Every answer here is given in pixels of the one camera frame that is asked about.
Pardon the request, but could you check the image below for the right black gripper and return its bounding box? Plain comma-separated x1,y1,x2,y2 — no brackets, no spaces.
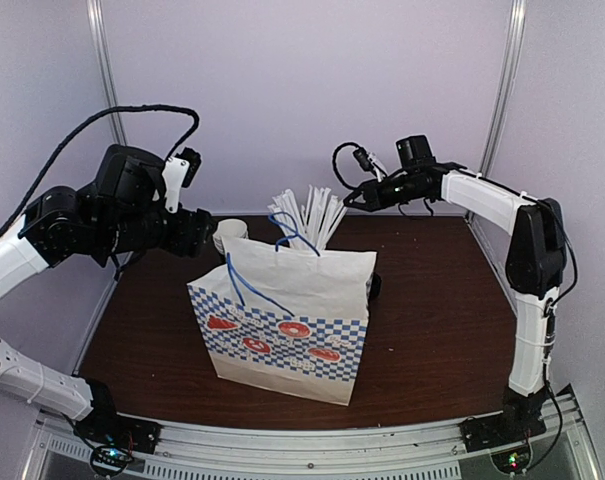
344,172,427,211

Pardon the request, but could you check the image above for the stack of paper cups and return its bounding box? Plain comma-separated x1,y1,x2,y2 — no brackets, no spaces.
212,218,248,254

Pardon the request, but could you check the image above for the stack of black lids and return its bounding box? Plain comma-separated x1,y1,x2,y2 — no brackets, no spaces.
367,272,382,302

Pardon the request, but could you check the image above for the checkered paper takeout bag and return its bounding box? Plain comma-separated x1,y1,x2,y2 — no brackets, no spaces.
187,225,377,406

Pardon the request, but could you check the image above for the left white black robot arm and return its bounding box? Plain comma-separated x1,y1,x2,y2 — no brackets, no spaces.
0,145,215,444

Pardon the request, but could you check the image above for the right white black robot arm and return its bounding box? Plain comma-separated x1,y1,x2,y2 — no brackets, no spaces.
344,135,568,442

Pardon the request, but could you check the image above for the bundle of wrapped white straws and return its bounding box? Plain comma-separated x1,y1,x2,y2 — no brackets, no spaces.
268,185,346,253

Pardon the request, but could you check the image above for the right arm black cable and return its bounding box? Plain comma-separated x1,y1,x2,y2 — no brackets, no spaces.
330,142,363,190

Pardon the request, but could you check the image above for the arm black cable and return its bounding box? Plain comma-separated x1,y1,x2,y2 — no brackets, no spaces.
330,142,363,190
0,103,202,251

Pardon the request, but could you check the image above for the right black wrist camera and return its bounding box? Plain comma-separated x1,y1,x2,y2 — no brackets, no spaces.
353,146,387,182

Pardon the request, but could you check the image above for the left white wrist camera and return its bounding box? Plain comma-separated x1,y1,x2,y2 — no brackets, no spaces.
162,147,202,214

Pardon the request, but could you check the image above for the right aluminium corner post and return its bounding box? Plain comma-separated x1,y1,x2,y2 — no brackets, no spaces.
466,0,528,221

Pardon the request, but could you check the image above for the aluminium corner post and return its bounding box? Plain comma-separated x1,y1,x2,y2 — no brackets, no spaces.
86,0,128,149
466,0,528,221

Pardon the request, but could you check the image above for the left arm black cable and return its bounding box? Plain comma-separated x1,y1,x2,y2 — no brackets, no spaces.
0,103,202,251

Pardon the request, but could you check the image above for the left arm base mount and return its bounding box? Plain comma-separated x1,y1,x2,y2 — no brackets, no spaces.
74,411,161,454

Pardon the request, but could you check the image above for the left aluminium corner post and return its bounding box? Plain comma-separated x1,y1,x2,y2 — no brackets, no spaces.
86,0,128,149

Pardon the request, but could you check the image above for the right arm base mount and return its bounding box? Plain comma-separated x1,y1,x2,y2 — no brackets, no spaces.
459,414,547,452

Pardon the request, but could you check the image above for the aluminium front frame rail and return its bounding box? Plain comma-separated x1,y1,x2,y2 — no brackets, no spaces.
21,394,598,480

